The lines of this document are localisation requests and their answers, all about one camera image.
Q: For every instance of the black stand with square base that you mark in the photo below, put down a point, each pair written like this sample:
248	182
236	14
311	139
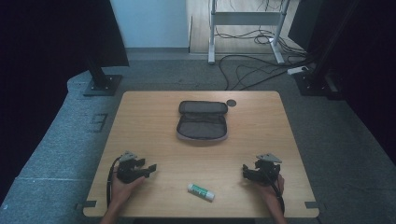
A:
314	84
102	84

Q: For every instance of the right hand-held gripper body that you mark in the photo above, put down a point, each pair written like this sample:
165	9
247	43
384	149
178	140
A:
266	172

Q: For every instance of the white metal desk frame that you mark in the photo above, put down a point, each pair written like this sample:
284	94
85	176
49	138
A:
246	18

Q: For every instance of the black curtain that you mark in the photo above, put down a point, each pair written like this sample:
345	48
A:
367	62
46	46

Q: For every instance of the white power strip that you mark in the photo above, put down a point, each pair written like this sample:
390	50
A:
297	70

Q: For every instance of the open grey pencil case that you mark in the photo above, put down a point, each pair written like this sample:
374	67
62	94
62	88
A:
202	124

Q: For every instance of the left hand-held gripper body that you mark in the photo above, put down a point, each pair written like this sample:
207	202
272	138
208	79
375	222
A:
127	169

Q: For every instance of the grey table corner bracket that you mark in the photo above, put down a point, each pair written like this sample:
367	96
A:
88	204

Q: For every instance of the white green glue stick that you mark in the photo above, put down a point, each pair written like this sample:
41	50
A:
200	192

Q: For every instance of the black round table grommet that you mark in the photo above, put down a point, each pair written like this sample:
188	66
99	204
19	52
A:
231	103

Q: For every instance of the person's left hand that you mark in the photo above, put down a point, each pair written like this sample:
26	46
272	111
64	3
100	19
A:
123	189

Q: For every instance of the person's right hand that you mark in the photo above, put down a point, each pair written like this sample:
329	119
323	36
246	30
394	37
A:
271	193

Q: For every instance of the grey floor outlet cover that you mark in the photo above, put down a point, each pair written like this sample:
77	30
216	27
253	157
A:
99	122

